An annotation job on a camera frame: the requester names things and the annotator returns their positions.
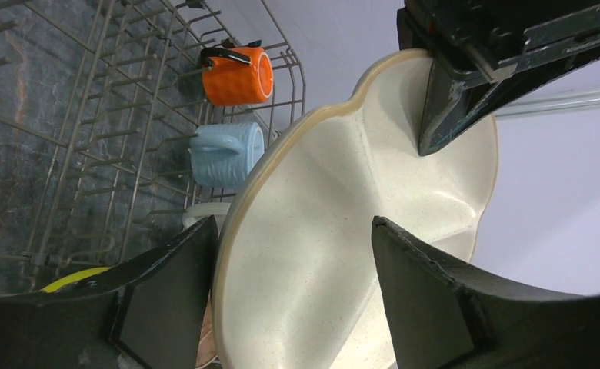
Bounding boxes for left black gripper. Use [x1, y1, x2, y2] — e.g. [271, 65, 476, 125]
[396, 1, 600, 157]

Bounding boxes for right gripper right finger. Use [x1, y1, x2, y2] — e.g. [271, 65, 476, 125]
[372, 216, 600, 368]

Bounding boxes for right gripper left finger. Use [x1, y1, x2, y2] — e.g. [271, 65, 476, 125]
[0, 217, 218, 368]

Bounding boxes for lime green bowl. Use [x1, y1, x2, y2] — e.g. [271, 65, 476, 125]
[41, 267, 110, 293]

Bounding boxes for white floral mug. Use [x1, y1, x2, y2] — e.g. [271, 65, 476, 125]
[182, 202, 231, 231]

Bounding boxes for cream divided plate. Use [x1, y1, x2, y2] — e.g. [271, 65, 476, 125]
[212, 49, 498, 368]

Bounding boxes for light blue mug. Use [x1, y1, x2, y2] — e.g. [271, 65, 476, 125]
[189, 122, 265, 191]

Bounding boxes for orange mug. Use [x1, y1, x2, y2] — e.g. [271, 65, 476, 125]
[199, 40, 274, 106]

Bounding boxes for beige brown-rimmed bowl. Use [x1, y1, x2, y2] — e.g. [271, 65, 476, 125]
[195, 299, 218, 369]

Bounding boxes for grey wire dish rack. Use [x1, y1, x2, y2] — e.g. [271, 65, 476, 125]
[0, 1, 306, 296]

